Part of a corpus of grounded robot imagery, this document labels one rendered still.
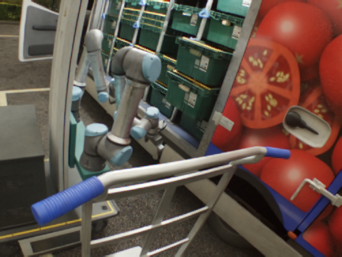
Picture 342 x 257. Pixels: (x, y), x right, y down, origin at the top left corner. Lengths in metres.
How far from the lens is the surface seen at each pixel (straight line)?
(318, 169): 1.37
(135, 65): 0.90
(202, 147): 1.69
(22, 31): 4.14
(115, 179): 0.41
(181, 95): 1.63
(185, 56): 1.63
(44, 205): 0.35
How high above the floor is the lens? 1.50
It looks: 26 degrees down
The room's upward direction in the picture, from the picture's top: 18 degrees clockwise
